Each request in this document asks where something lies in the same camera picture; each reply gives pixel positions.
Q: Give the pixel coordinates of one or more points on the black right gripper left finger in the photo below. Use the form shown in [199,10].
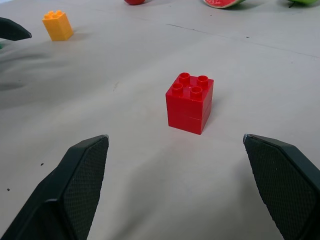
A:
[67,190]

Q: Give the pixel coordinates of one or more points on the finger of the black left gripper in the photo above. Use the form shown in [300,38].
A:
[12,30]

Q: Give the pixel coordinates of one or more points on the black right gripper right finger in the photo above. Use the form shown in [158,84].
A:
[285,185]

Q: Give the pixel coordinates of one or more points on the yellow toy brick block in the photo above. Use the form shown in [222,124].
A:
[58,26]

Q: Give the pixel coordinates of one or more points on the red toy brick block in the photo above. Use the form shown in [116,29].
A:
[189,103]

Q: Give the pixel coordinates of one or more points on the red apple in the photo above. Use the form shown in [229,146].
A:
[135,1]

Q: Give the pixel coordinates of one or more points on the green apple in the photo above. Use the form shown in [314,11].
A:
[302,2]

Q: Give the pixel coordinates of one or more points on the watermelon slice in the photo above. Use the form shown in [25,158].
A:
[221,2]

